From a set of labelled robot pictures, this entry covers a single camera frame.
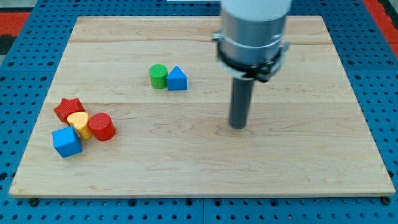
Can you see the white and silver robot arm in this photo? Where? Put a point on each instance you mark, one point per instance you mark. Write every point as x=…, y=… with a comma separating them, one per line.
x=249, y=40

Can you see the blue triangle block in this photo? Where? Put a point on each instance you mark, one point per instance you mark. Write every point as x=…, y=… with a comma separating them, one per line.
x=177, y=80

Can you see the red star block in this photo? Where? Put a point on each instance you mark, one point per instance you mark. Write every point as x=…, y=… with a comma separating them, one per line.
x=67, y=107

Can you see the yellow heart block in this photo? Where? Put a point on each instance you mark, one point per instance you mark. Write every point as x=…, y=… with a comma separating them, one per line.
x=79, y=121

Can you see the blue cube block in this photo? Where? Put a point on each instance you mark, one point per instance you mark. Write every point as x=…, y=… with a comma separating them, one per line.
x=66, y=142

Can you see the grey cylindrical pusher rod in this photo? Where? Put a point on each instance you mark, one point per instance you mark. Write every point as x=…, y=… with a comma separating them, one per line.
x=241, y=94

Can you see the red cylinder block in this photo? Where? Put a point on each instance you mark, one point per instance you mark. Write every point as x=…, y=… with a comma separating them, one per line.
x=102, y=127

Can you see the wooden board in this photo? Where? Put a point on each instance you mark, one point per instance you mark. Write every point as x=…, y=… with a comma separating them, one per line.
x=305, y=137

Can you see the green cylinder block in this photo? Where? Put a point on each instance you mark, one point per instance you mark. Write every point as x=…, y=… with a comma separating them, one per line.
x=158, y=76

